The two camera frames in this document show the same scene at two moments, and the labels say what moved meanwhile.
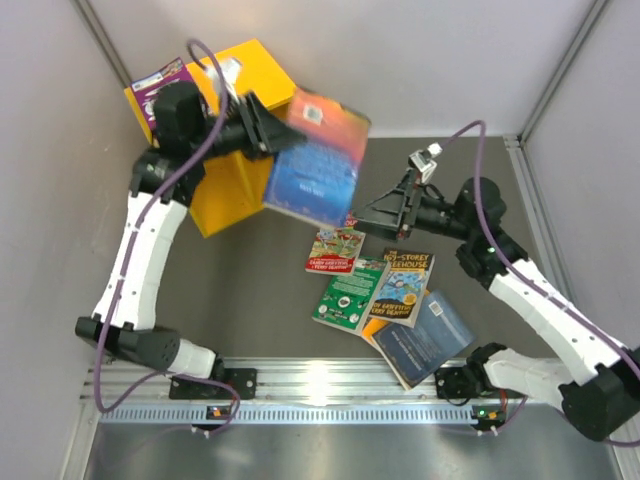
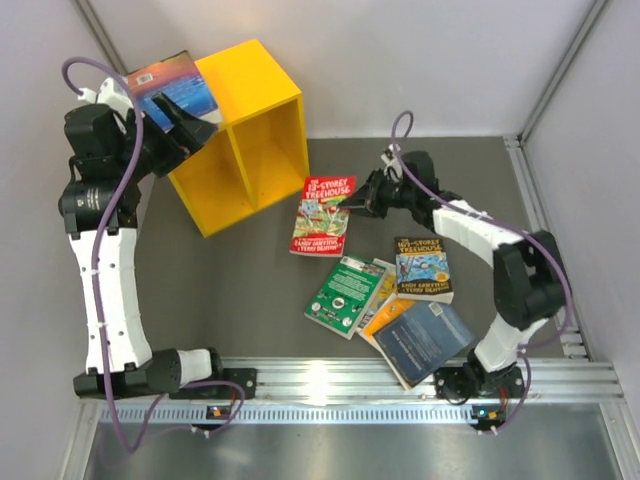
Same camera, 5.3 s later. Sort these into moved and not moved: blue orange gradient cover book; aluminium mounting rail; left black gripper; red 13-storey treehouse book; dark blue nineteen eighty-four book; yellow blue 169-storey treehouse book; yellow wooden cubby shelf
Moved: blue orange gradient cover book; left black gripper; yellow blue 169-storey treehouse book; red 13-storey treehouse book
Not moved: dark blue nineteen eighty-four book; yellow wooden cubby shelf; aluminium mounting rail
